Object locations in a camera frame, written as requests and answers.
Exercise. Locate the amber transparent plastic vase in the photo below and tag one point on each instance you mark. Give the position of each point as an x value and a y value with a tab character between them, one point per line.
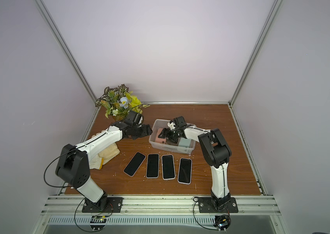
119	117

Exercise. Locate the beige cased phone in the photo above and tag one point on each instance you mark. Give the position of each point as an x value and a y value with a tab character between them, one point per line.
168	167

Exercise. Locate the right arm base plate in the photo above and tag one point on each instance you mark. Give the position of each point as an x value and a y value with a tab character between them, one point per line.
211	205

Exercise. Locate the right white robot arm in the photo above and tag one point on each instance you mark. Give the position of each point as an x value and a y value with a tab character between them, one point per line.
216	153

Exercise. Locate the white phone black screen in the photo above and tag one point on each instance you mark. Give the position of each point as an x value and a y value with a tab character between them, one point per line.
185	171

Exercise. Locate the white work glove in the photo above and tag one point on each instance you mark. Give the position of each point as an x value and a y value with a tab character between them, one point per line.
96	163

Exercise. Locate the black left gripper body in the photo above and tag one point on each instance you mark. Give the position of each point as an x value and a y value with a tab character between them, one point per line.
139	131

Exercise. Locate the right controller board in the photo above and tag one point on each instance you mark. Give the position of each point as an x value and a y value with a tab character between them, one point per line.
222	222

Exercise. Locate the pink cased phone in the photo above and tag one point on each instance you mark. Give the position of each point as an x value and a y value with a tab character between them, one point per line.
159	140

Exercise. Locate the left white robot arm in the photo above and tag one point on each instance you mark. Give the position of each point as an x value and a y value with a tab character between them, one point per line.
74	162

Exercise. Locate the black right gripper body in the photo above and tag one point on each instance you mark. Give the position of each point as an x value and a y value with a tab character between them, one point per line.
171	133

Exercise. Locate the left controller board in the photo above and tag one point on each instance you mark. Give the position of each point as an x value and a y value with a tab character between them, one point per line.
98	222

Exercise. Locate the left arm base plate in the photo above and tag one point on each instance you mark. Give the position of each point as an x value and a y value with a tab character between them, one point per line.
104	205

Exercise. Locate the artificial green leafy plant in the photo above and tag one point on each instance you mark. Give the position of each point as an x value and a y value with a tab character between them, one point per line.
119	100

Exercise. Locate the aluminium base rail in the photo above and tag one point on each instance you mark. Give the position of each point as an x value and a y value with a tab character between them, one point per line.
154	210

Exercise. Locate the green cased phone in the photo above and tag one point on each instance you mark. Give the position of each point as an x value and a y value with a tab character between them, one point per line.
184	142

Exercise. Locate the clear plastic storage box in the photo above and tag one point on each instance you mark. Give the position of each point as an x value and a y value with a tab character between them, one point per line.
168	146

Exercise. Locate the dark phone black screen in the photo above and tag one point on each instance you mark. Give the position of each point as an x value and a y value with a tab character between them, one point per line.
134	164

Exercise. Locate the controller board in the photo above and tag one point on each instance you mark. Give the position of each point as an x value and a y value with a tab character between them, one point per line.
222	222
98	222

